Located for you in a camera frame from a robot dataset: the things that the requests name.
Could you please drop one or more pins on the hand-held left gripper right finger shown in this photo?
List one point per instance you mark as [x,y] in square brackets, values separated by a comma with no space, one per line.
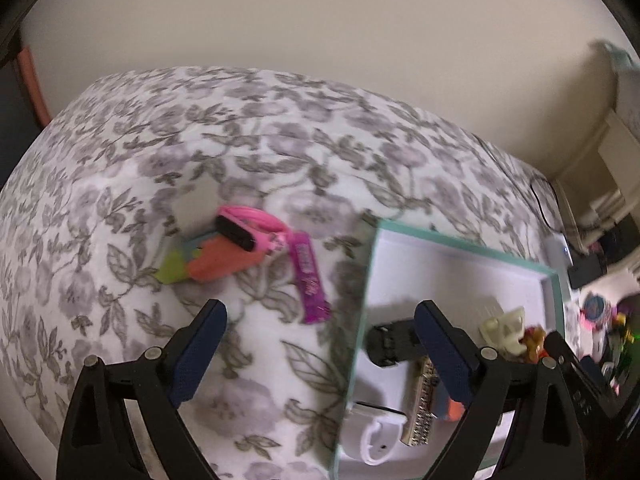
[445,355]

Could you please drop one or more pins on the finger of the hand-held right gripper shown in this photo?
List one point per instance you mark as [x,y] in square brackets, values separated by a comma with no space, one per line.
[567,360]

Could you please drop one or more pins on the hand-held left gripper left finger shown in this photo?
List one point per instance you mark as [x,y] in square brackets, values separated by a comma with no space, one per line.
[200,350]

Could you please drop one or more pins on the gold patterned item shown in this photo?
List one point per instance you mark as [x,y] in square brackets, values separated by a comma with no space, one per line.
[420,410]

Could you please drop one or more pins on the cream ribbed plastic block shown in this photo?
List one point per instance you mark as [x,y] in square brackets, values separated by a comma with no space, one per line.
[502,330]

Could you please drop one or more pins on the white tray teal rim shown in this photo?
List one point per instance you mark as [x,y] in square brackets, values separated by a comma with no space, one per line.
[450,270]

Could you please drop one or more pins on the colourful small toy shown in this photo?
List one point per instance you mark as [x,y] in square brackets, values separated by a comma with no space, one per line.
[532,342]

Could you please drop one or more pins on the black toy car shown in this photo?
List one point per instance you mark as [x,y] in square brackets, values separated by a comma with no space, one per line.
[387,345]

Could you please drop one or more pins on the round blue pink toy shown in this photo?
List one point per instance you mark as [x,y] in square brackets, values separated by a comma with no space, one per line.
[595,307]

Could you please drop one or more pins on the pile of colourful toys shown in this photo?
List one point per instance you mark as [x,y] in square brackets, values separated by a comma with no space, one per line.
[625,330]

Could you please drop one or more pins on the black flat device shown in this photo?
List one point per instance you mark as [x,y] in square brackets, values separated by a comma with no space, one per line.
[585,270]

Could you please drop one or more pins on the salmon toy knife green tip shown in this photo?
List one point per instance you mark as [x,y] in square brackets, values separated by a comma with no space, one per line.
[220,260]

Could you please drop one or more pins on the white rounded plastic gadget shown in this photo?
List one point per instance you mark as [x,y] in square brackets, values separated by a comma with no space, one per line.
[375,440]

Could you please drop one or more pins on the white power bank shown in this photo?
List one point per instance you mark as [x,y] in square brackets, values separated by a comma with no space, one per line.
[557,250]

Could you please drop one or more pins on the purple lighter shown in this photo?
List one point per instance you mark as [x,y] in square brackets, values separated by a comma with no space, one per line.
[310,280]

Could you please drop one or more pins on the pink smart band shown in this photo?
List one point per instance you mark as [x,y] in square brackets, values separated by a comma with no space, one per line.
[260,222]

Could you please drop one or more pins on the white shelf unit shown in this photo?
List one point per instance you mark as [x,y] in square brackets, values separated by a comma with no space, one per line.
[620,150]

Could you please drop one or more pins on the floral blanket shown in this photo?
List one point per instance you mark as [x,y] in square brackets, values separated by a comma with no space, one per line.
[250,125]

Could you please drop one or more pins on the reddish brown board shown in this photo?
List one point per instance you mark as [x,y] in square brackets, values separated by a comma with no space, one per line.
[32,85]

